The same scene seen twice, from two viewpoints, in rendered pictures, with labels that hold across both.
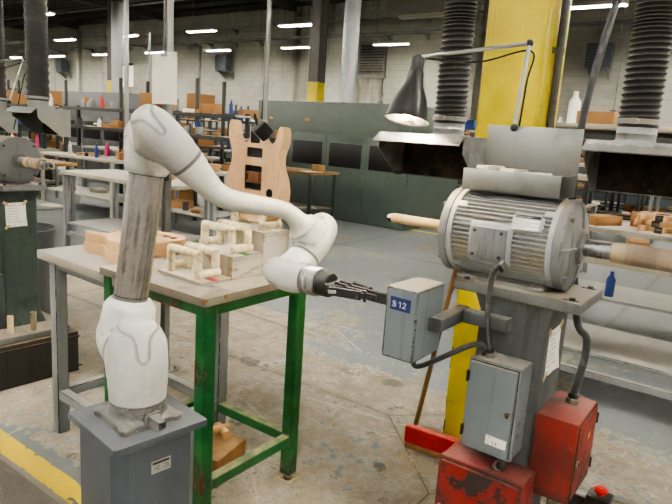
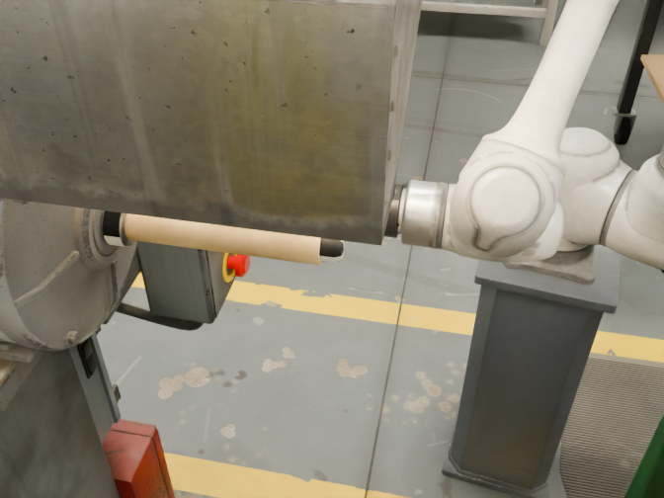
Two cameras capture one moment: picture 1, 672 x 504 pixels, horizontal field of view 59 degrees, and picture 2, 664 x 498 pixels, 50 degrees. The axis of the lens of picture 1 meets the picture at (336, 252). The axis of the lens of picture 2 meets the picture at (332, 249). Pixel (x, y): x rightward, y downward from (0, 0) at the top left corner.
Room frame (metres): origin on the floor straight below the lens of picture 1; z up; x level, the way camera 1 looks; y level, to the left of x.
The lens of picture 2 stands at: (2.42, -0.37, 1.65)
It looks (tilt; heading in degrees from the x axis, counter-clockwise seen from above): 39 degrees down; 156
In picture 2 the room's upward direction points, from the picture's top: straight up
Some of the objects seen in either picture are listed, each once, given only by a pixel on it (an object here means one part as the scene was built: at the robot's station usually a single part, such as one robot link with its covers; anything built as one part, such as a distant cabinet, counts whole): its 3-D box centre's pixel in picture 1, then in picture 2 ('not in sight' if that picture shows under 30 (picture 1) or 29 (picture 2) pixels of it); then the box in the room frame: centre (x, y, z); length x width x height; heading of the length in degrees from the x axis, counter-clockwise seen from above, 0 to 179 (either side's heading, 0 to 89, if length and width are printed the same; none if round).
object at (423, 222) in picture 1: (417, 221); (225, 234); (1.92, -0.25, 1.25); 0.18 x 0.03 x 0.03; 54
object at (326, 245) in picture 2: not in sight; (333, 248); (1.98, -0.17, 1.25); 0.02 x 0.02 x 0.02; 54
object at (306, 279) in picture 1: (314, 281); (421, 213); (1.76, 0.06, 1.07); 0.09 x 0.06 x 0.09; 145
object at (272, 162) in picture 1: (257, 173); not in sight; (2.51, 0.35, 1.33); 0.35 x 0.04 x 0.40; 51
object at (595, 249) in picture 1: (598, 249); not in sight; (1.60, -0.71, 1.25); 0.07 x 0.04 x 0.04; 54
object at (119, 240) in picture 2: not in sight; (123, 221); (1.86, -0.34, 1.25); 0.05 x 0.02 x 0.05; 144
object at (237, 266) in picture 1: (225, 260); not in sight; (2.39, 0.45, 0.98); 0.27 x 0.16 x 0.09; 52
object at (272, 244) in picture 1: (253, 246); not in sight; (2.51, 0.35, 1.02); 0.27 x 0.15 x 0.17; 52
